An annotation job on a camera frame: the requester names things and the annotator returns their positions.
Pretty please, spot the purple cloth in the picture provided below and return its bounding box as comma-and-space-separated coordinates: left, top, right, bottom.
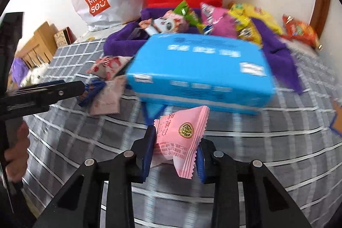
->
11, 57, 28, 84
104, 6, 304, 95

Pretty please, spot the wooden door frame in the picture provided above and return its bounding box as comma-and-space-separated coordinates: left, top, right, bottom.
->
311, 0, 332, 33

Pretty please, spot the small yellow snack packet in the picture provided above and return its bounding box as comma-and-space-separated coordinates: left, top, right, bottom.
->
228, 3, 252, 31

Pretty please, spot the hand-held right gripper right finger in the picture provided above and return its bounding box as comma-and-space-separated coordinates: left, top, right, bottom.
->
196, 138, 313, 228

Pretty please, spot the small red white packet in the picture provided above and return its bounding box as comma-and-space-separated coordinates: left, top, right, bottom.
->
138, 18, 156, 35

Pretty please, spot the grey checkered blanket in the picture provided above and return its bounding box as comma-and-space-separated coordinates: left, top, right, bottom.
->
23, 36, 342, 228

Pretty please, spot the green snack packet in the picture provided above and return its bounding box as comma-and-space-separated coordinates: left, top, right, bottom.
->
172, 0, 201, 27

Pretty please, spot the blue snack packet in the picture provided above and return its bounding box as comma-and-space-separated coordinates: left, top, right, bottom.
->
77, 78, 106, 108

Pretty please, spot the brown cardboard box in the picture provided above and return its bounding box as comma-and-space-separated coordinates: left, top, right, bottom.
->
16, 22, 58, 68

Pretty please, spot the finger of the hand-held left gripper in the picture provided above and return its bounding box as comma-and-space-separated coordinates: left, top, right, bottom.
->
35, 80, 86, 104

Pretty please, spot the small brown patterned box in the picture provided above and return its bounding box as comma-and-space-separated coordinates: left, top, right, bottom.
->
53, 27, 74, 47

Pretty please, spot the pale pink snack packet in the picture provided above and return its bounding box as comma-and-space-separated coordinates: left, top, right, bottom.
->
89, 75, 128, 115

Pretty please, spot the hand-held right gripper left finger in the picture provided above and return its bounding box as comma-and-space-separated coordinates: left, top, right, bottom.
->
32, 125, 157, 228

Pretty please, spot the light pink snack packet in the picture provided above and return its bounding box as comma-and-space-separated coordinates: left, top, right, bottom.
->
151, 106, 210, 180

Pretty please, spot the blue cardboard box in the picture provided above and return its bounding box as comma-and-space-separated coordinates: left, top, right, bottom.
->
125, 32, 276, 115

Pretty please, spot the yellow chips bag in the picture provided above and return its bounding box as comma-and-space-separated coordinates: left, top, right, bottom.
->
240, 4, 284, 35

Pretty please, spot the orange chips bag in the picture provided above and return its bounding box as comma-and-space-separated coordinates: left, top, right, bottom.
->
282, 14, 323, 51

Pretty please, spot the pink and white snack packet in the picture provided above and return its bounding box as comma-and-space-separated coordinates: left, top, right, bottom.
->
153, 10, 190, 35

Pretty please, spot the person's left hand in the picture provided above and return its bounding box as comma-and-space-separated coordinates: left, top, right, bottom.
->
4, 122, 30, 185

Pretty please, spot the magenta snack packet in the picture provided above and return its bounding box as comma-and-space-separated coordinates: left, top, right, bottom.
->
200, 2, 238, 39

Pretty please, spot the yellow triangular snack packet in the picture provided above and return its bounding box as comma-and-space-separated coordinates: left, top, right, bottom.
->
236, 18, 263, 46

